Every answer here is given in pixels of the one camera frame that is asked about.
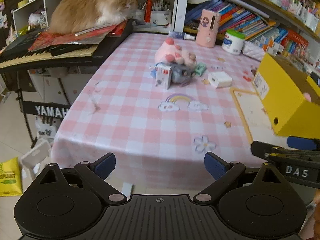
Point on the beige paw plush toy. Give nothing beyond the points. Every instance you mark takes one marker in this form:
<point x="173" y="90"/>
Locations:
<point x="188" y="57"/>

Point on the yellow plastic bag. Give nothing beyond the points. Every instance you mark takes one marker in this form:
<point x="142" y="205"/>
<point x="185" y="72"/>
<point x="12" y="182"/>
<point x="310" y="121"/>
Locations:
<point x="10" y="177"/>

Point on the row of boxed books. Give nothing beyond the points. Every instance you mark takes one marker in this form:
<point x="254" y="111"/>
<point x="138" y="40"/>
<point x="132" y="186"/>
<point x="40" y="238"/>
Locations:
<point x="290" y="45"/>

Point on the white plastic strip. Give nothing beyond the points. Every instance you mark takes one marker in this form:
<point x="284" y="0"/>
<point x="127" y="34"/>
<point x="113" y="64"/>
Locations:
<point x="92" y="30"/>

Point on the white shelf unit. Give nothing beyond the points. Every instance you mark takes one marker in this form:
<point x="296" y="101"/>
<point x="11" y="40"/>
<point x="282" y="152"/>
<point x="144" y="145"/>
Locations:
<point x="50" y="0"/>

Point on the white quilted pouch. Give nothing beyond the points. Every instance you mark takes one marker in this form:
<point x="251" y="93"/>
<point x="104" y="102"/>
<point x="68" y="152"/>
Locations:
<point x="253" y="51"/>

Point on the red tassel ornament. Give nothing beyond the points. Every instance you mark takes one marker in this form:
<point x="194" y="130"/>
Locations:
<point x="148" y="8"/>

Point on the grey toy car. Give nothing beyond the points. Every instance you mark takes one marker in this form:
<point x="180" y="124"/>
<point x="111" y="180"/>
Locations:
<point x="180" y="73"/>

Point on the blue spray bottle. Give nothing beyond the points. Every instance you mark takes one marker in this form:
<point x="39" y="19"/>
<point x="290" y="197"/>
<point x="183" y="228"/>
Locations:
<point x="178" y="34"/>

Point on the small white carton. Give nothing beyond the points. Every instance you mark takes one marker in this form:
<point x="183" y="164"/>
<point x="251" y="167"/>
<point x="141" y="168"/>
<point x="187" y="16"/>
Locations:
<point x="163" y="76"/>

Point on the yellow cardboard box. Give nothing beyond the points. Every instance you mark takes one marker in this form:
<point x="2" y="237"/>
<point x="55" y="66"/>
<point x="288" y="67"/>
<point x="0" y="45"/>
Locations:
<point x="282" y="97"/>

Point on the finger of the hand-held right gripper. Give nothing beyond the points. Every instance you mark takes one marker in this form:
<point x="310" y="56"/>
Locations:
<point x="302" y="143"/>
<point x="260" y="148"/>

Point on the black electronic keyboard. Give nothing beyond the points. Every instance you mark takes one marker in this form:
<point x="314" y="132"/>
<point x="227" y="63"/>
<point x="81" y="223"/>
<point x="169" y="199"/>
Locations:
<point x="107" y="46"/>

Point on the white jar with green lid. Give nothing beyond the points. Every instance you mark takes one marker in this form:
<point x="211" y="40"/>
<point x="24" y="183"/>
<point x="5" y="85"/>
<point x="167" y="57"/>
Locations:
<point x="233" y="42"/>

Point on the white pen holder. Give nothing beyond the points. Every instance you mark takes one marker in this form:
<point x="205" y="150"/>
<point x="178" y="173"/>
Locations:
<point x="161" y="17"/>

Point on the white cabinet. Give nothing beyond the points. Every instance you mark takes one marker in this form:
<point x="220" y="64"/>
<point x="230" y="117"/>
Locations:
<point x="50" y="87"/>

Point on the white plastic stool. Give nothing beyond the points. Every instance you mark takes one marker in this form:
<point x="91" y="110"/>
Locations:
<point x="35" y="156"/>

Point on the white bookshelf post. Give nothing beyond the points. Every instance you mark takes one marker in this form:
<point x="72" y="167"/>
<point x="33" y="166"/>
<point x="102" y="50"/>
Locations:
<point x="181" y="7"/>

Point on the pink humidifier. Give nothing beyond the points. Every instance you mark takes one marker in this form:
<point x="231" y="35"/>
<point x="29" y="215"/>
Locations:
<point x="207" y="27"/>

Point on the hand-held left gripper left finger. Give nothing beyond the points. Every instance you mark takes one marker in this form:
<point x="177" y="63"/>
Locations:
<point x="105" y="166"/>

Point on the red paper sheets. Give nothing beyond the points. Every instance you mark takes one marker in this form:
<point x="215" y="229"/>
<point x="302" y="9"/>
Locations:
<point x="62" y="40"/>

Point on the white charger box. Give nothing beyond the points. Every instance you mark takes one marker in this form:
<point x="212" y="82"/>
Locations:
<point x="220" y="79"/>

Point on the white mat with yellow border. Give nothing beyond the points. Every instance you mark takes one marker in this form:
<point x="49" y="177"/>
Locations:
<point x="247" y="110"/>

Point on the orange fluffy cat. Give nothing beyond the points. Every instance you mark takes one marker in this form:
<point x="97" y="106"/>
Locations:
<point x="87" y="7"/>

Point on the pink paw plush toy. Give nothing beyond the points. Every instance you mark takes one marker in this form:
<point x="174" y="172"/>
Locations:
<point x="166" y="51"/>

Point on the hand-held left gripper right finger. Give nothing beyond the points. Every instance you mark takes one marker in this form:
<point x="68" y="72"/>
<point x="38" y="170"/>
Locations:
<point x="214" y="165"/>

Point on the mint green stapler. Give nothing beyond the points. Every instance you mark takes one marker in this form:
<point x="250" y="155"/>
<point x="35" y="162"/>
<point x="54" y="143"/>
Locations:
<point x="200" y="69"/>

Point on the row of colourful books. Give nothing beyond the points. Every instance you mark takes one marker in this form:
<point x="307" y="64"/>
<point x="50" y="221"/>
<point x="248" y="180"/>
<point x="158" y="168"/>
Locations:
<point x="232" y="20"/>

